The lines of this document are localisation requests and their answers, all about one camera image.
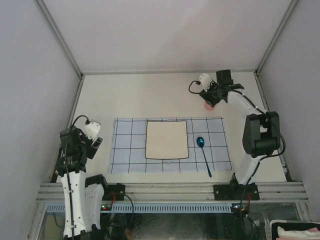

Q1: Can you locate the pink plastic cup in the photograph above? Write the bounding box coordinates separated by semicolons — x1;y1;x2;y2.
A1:
204;102;214;111

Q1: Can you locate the light blue checked placemat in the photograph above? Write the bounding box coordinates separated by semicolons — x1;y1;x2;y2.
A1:
108;117;233;174

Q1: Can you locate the blue metal spoon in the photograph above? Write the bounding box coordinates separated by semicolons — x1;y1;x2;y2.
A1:
196;136;212;178

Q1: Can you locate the white square plate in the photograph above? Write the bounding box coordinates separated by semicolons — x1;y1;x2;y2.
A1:
145;120;189;160

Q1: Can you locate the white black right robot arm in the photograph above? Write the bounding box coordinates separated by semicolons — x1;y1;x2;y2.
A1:
196;69;285;200

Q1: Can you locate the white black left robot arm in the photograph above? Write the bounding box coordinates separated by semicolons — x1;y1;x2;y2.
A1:
57;122;110;240

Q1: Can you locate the white bin with cloths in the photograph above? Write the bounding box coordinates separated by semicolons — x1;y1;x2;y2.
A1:
270;220;320;240

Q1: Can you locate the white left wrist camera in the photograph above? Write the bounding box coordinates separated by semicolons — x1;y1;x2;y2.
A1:
83;120;101;142

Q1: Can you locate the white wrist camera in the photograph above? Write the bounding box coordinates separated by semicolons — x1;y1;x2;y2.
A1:
83;120;101;142
198;73;213;92

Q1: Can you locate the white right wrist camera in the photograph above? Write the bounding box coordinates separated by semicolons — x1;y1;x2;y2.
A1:
198;73;213;92

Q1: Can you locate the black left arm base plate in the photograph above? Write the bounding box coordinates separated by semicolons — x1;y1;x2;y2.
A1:
102;183;126;201

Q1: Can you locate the aluminium front rail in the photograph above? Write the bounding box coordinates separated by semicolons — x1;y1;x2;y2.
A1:
36;182;309;203

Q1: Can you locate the blue slotted cable duct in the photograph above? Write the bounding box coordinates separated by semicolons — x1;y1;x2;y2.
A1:
46;202;232;214

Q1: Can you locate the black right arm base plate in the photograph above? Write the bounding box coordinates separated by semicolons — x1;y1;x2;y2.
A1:
213;184;260;201

